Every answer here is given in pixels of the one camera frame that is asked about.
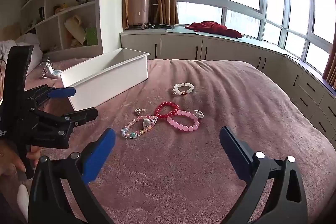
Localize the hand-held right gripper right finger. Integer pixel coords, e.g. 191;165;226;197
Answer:
219;126;312;224

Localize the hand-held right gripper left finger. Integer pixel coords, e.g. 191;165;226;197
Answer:
28;128;116;224

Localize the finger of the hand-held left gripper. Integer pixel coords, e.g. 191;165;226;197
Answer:
19;107;98;149
24;84;77;109

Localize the multicolour bead bracelet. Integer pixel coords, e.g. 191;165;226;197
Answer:
121;115;159;139

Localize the white storage box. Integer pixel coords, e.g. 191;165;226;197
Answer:
60;48;151;112

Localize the pink bead bracelet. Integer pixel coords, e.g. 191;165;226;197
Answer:
167;109;200;132

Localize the white bead bracelet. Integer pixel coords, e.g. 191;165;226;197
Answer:
173;82;195;96

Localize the red bead bracelet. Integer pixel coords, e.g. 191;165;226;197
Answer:
155;101;180;119

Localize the person's left hand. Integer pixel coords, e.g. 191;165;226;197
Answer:
0;141;42;178

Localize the white pillow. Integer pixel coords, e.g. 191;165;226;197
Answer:
0;33;44;77

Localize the wooden headboard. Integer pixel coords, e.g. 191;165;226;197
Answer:
0;25;22;42

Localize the pink blanket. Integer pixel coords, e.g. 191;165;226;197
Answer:
0;57;336;224

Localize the green carton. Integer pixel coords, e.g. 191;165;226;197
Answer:
84;27;98;46

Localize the yellow plush toy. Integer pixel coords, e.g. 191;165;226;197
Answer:
64;15;87;45

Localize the white cloth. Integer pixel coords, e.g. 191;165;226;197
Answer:
17;184;30;222

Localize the white bookshelf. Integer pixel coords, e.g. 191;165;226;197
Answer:
18;0;125;60

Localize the black flat device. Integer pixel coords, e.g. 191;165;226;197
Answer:
140;22;175;30

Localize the red cloth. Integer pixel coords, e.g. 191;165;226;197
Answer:
185;21;243;39

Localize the green sill mat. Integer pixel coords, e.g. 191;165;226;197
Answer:
165;25;265;44

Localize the white charger with cable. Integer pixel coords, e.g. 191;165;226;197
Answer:
42;56;55;78

